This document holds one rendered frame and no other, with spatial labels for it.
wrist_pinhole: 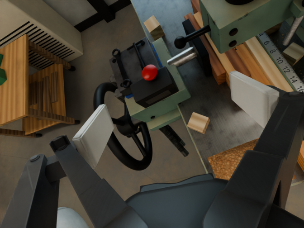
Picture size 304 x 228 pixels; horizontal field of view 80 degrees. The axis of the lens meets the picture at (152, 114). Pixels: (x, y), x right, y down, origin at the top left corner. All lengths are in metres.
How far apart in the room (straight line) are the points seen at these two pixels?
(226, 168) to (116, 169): 1.24
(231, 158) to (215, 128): 0.07
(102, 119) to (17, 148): 2.26
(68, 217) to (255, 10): 0.64
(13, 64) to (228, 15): 1.60
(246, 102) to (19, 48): 1.69
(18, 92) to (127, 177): 0.98
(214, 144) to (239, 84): 0.25
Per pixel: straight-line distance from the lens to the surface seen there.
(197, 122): 0.38
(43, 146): 2.12
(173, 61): 0.40
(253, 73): 0.40
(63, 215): 0.65
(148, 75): 0.33
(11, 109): 1.58
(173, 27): 0.53
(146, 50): 0.39
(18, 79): 1.62
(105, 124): 0.19
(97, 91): 0.50
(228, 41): 0.32
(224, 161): 0.38
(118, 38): 1.89
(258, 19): 0.32
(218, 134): 0.41
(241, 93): 0.18
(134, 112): 0.40
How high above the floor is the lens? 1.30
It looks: 65 degrees down
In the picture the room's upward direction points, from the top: 61 degrees counter-clockwise
